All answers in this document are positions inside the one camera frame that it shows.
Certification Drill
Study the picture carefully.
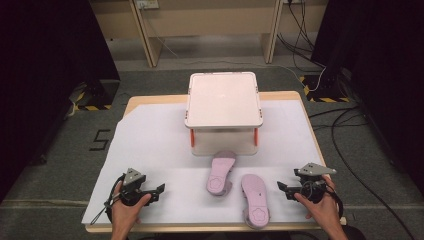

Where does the right hand-held gripper black cable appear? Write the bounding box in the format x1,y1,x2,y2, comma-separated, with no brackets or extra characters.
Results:
328,184,345,222

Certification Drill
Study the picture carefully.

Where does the black curtain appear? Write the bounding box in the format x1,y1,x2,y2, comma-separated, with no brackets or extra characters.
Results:
0,0,121,203
310,0,424,198

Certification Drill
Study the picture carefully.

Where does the pink slipper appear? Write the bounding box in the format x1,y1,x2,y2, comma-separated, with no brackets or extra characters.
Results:
240,173,271,230
205,150,237,197

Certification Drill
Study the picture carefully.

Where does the person's right hand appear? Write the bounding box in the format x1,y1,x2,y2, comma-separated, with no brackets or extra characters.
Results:
294,175,342,231

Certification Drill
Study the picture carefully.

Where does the white storage box with lid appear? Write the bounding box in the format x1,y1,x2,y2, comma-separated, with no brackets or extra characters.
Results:
184,71,264,158

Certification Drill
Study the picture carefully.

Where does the wooden table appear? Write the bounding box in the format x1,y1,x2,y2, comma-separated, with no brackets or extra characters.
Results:
84,90,348,234

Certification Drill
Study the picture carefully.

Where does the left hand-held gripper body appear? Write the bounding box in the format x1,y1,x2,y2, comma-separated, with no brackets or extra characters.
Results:
119,167,152,207

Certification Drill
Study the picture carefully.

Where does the white table cover sheet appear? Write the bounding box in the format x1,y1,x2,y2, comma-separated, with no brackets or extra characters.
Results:
81,99,343,225

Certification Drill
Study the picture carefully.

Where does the left hand-held gripper black cable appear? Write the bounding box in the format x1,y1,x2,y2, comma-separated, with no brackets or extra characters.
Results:
89,175,125,226

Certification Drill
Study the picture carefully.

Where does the wall power outlet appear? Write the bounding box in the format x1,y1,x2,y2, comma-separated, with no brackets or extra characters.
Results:
134,0,161,10

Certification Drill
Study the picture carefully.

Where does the black cable bundle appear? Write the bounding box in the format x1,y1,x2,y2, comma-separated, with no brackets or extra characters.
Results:
275,0,326,70

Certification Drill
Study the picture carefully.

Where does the long black floor cable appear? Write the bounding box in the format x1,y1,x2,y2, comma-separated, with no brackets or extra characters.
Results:
307,105,416,240

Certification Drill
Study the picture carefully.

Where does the beige desk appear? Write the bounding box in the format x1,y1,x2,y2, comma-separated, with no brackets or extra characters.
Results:
89,0,330,69

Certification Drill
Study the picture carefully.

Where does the white floor cable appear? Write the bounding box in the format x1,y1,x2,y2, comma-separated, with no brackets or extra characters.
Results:
139,7,327,93

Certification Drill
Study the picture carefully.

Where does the hand-held gripper black cable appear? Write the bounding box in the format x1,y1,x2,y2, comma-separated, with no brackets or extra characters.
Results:
328,184,345,222
89,175,125,226

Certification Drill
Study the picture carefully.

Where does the stand base with striped tape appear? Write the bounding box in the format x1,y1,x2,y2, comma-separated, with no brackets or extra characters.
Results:
298,73,352,104
67,79,121,113

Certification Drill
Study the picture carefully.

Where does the person's left hand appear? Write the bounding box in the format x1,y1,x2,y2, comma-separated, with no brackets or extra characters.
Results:
111,181,153,232

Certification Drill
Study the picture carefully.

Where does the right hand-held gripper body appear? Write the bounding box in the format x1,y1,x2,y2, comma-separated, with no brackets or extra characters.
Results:
293,161,338,205

